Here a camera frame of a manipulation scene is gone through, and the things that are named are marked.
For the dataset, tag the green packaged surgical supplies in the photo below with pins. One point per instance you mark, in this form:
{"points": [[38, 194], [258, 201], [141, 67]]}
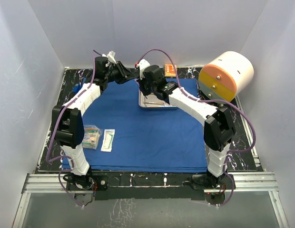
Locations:
{"points": [[96, 142]]}

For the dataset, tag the small orange circuit board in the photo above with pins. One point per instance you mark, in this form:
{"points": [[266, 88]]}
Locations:
{"points": [[170, 70]]}

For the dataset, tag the white suture packet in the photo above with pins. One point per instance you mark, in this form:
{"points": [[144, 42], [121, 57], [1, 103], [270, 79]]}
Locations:
{"points": [[107, 140]]}

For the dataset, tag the glove packet teal orange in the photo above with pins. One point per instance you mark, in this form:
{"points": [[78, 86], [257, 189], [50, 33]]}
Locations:
{"points": [[91, 137]]}

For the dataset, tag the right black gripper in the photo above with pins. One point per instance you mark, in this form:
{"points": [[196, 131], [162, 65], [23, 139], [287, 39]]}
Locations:
{"points": [[141, 82]]}

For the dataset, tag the blue surgical drape cloth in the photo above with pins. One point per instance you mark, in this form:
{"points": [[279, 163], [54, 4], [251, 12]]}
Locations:
{"points": [[145, 140]]}

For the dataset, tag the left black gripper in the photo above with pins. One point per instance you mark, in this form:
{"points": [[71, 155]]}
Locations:
{"points": [[127, 74]]}

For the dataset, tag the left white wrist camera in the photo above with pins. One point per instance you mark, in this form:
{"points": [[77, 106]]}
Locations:
{"points": [[111, 57]]}

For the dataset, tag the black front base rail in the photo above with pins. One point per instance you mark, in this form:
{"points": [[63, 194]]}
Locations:
{"points": [[142, 185]]}

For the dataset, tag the steel forceps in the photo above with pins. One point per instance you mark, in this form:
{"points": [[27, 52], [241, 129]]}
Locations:
{"points": [[156, 104]]}

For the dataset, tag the small blue plastic tool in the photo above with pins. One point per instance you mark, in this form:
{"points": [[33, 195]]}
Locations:
{"points": [[77, 88]]}

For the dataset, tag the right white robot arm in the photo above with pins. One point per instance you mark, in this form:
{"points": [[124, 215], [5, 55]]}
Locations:
{"points": [[218, 126]]}

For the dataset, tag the white cylindrical drawer container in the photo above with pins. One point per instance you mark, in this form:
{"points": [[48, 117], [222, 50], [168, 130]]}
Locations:
{"points": [[225, 76]]}

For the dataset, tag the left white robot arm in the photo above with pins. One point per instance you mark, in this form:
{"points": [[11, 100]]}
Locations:
{"points": [[68, 128]]}

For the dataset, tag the metal instrument tray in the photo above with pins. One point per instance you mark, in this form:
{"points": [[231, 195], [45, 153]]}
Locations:
{"points": [[152, 98]]}

